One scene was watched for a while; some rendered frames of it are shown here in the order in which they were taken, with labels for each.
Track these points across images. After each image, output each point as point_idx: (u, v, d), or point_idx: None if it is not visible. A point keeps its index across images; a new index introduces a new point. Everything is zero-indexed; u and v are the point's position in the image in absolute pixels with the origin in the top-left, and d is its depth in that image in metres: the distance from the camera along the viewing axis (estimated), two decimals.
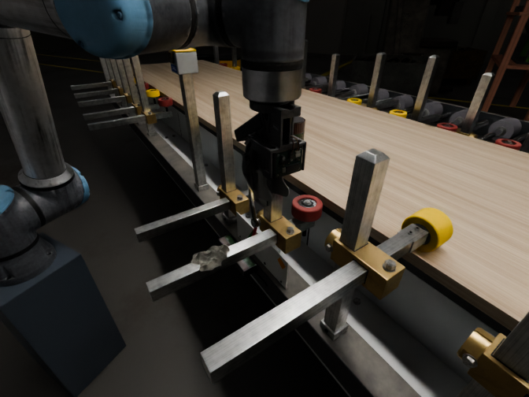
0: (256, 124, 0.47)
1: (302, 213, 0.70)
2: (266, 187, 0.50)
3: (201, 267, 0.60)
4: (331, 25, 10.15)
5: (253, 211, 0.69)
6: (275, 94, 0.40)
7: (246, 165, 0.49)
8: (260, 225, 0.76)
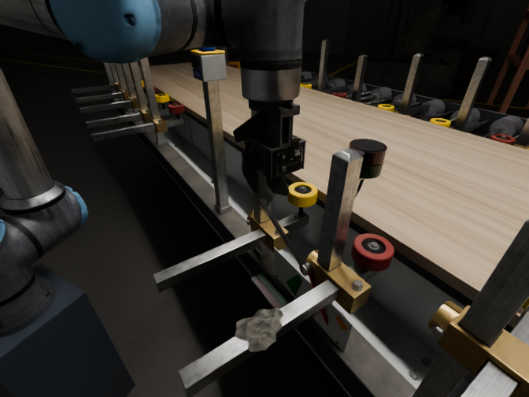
0: (255, 124, 0.47)
1: (371, 261, 0.55)
2: (266, 187, 0.50)
3: (251, 345, 0.44)
4: (334, 25, 9.99)
5: (287, 241, 0.58)
6: (274, 94, 0.40)
7: (246, 165, 0.49)
8: (312, 268, 0.60)
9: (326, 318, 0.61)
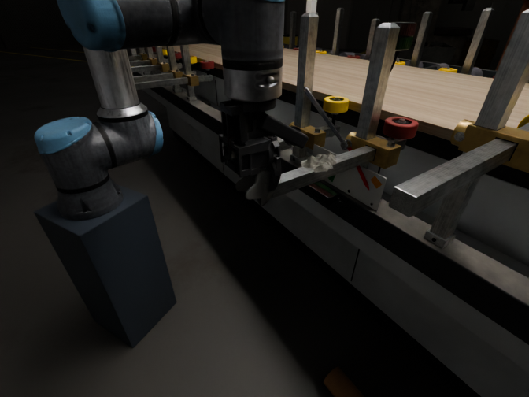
0: None
1: (400, 129, 0.70)
2: (242, 177, 0.54)
3: (316, 168, 0.59)
4: None
5: (330, 120, 0.74)
6: (223, 87, 0.43)
7: None
8: (351, 142, 0.74)
9: (367, 183, 0.74)
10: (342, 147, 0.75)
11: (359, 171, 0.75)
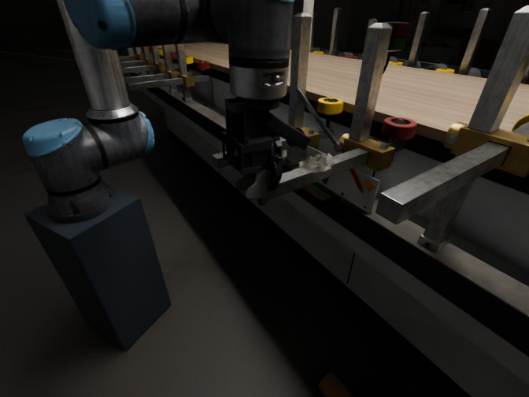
0: None
1: (399, 130, 0.69)
2: (242, 176, 0.54)
3: (314, 168, 0.59)
4: None
5: (322, 122, 0.73)
6: (229, 84, 0.44)
7: None
8: (344, 145, 0.73)
9: (360, 186, 0.72)
10: (334, 150, 0.74)
11: (352, 173, 0.73)
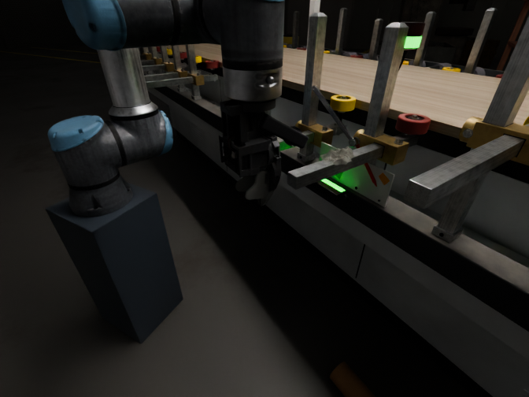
0: None
1: (413, 125, 0.72)
2: (242, 177, 0.54)
3: (336, 161, 0.62)
4: (338, 20, 10.15)
5: (338, 118, 0.75)
6: (223, 87, 0.43)
7: None
8: (359, 140, 0.76)
9: (375, 179, 0.75)
10: (349, 145, 0.77)
11: (367, 168, 0.76)
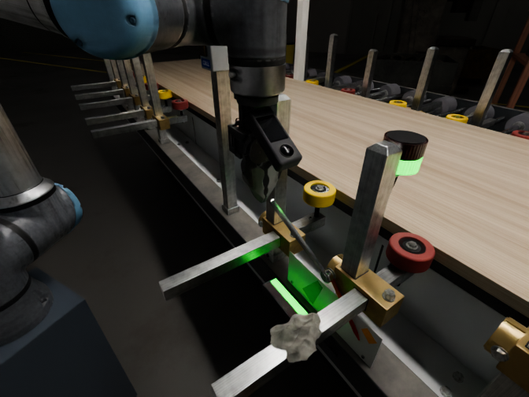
0: (272, 118, 0.49)
1: (410, 263, 0.51)
2: (262, 166, 0.57)
3: (290, 355, 0.40)
4: (336, 24, 9.94)
5: (305, 245, 0.54)
6: None
7: None
8: (334, 275, 0.54)
9: (356, 332, 0.54)
10: None
11: None
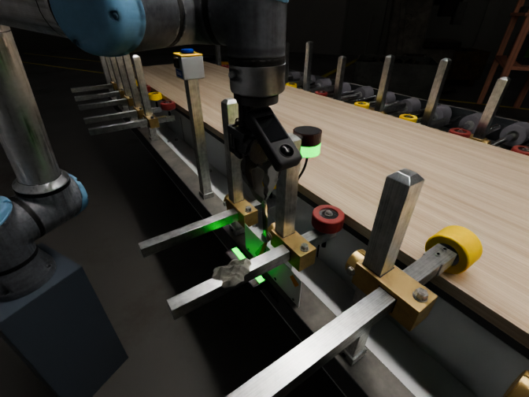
0: (271, 118, 0.49)
1: (324, 225, 0.68)
2: (262, 166, 0.57)
3: (223, 283, 0.57)
4: (331, 26, 10.11)
5: (266, 228, 0.65)
6: None
7: None
8: (271, 240, 0.72)
9: None
10: (261, 235, 0.72)
11: (261, 250, 0.78)
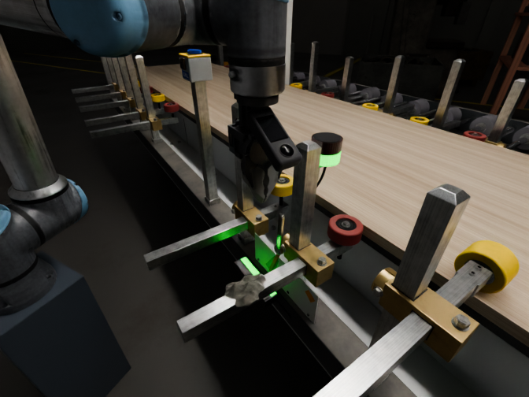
0: (272, 118, 0.49)
1: (342, 237, 0.64)
2: (262, 166, 0.57)
3: (238, 302, 0.53)
4: (332, 26, 10.07)
5: (281, 240, 0.61)
6: None
7: None
8: (284, 252, 0.68)
9: (271, 269, 0.77)
10: (274, 247, 0.68)
11: (273, 261, 0.74)
